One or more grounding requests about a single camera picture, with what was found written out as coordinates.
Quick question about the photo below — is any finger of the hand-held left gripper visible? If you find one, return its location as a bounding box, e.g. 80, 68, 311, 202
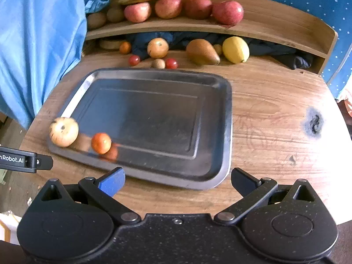
36, 155, 54, 171

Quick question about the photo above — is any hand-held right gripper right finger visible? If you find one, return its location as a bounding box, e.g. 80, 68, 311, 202
214, 168, 317, 225

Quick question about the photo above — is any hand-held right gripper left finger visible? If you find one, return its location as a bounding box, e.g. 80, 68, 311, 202
41, 167, 141, 225

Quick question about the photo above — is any yellow striped apple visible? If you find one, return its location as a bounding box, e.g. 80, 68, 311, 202
49, 117, 79, 148
147, 38, 169, 59

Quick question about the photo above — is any metal tray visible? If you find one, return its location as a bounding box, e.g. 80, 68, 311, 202
46, 68, 234, 191

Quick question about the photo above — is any brown green pear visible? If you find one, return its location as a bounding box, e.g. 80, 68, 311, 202
186, 39, 221, 66

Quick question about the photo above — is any white yellow box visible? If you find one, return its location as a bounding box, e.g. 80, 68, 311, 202
0, 210, 21, 244

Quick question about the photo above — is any light blue striped cloth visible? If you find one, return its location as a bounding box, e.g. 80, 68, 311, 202
0, 0, 88, 130

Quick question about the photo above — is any pink patterned cloth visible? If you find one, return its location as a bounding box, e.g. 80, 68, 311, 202
336, 89, 352, 123

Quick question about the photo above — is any yellow lemon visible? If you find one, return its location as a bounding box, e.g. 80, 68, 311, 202
222, 36, 250, 64

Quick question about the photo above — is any round flat bread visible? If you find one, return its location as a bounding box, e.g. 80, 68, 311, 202
99, 39, 127, 50

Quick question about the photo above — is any brown kiwi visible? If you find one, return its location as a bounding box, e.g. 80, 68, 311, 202
106, 7, 125, 23
86, 12, 107, 29

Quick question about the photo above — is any curved wooden shelf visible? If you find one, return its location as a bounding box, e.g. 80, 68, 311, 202
82, 0, 339, 75

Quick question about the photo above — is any dark blue cloth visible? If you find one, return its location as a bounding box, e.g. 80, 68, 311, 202
126, 31, 314, 70

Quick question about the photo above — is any red apple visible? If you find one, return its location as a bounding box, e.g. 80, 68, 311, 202
212, 1, 245, 25
124, 2, 152, 23
154, 0, 182, 19
184, 0, 213, 20

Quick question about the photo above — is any blue white dotted fabric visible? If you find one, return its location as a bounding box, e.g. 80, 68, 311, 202
218, 0, 352, 101

